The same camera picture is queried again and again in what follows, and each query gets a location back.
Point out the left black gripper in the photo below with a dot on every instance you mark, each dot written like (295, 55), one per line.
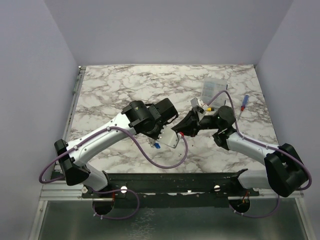
(155, 136)

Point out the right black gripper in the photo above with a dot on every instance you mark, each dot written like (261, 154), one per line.
(195, 122)

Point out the blue plastic key tag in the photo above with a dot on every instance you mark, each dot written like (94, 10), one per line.
(157, 145)

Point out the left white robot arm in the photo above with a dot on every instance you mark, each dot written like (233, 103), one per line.
(137, 118)

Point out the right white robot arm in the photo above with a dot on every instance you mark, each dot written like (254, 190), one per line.
(283, 169)

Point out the clear plastic organizer box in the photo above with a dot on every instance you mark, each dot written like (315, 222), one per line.
(211, 87)

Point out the blue red screwdriver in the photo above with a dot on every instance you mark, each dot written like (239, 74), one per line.
(243, 105)

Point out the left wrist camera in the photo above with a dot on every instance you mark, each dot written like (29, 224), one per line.
(168, 137)

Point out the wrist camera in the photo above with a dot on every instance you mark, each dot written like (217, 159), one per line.
(168, 137)
(198, 106)

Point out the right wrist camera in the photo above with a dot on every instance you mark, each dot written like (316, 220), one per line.
(198, 106)

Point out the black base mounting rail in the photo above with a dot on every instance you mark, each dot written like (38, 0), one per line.
(170, 190)

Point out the aluminium frame rail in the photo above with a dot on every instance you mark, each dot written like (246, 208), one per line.
(59, 191)

